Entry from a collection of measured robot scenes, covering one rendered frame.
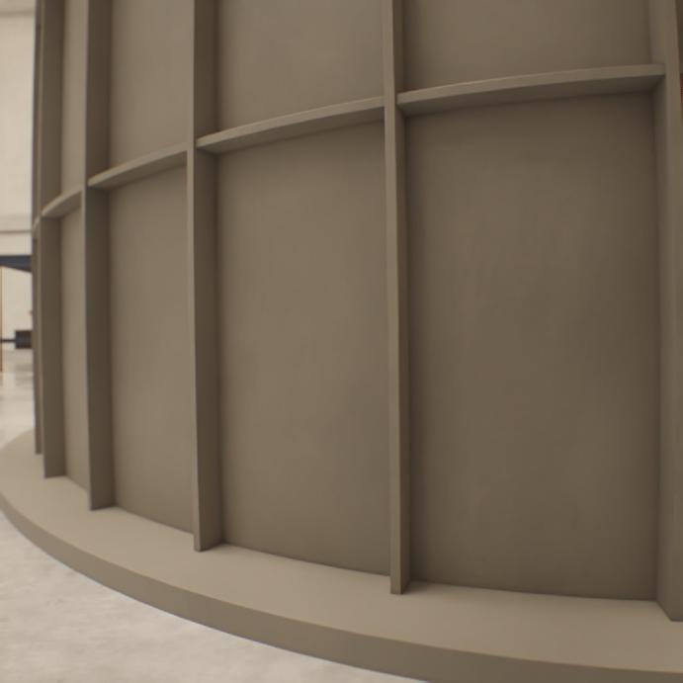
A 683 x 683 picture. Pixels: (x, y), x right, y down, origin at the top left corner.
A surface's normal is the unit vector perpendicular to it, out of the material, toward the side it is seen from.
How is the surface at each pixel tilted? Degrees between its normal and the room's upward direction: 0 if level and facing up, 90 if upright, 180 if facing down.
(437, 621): 0
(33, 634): 0
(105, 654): 0
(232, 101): 90
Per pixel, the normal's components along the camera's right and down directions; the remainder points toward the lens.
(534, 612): -0.01, -1.00
